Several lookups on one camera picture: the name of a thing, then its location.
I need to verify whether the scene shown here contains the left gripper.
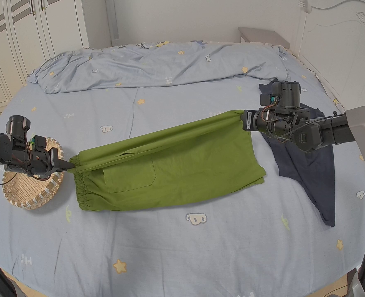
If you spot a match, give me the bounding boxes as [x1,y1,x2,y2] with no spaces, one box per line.
[29,149,76,179]

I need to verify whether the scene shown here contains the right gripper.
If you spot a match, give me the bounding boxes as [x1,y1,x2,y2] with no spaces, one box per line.
[242,109,281,133]

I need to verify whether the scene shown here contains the green shorts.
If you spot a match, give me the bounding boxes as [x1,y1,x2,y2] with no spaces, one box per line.
[68,109,267,213]

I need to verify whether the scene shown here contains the round woven basket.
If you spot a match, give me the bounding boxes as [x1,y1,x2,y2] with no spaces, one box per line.
[2,136,66,210]

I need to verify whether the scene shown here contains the dark blue garment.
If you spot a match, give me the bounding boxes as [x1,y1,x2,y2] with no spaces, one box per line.
[258,79,336,227]

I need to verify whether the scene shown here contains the bed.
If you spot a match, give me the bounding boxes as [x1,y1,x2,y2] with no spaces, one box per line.
[0,0,365,297]

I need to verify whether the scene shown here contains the grey bedside table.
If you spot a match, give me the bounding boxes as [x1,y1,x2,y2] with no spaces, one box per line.
[238,27,291,47]

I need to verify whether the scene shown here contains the pale blue quilt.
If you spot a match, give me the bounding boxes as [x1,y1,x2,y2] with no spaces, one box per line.
[26,40,291,95]

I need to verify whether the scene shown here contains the white wardrobe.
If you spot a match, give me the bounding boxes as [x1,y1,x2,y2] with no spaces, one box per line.
[0,0,90,107]

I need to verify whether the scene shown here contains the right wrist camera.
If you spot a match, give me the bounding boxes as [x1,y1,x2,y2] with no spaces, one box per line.
[259,93,277,107]

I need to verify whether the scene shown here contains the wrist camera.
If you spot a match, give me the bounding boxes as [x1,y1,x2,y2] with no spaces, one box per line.
[30,136,48,152]
[259,93,277,107]

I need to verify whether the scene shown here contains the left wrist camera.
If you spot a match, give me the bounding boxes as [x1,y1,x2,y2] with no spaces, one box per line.
[30,136,48,152]

